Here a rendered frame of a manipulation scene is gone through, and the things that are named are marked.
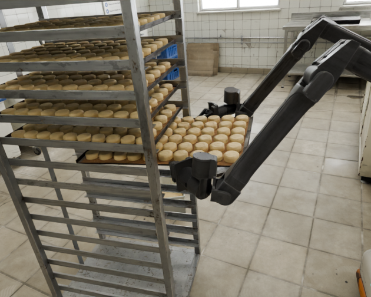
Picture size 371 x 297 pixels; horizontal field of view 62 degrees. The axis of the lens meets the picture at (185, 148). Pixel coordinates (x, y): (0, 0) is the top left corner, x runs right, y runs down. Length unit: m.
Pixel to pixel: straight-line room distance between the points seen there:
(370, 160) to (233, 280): 1.42
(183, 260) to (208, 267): 0.21
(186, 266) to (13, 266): 1.15
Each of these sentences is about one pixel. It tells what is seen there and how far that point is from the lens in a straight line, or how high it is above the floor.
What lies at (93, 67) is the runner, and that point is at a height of 1.32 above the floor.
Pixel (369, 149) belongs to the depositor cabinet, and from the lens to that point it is 2.68.
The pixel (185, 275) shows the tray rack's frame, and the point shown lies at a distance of 1.78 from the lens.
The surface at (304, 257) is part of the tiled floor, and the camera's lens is 2.12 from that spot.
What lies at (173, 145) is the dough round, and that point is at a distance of 1.10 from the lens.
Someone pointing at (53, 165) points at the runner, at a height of 0.96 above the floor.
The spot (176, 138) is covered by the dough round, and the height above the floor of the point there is 1.01.
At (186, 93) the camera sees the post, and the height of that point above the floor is 1.10.
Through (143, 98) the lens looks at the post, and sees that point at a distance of 0.90.
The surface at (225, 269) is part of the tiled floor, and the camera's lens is 1.99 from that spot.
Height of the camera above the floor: 1.51
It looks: 28 degrees down
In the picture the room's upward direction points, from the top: 5 degrees counter-clockwise
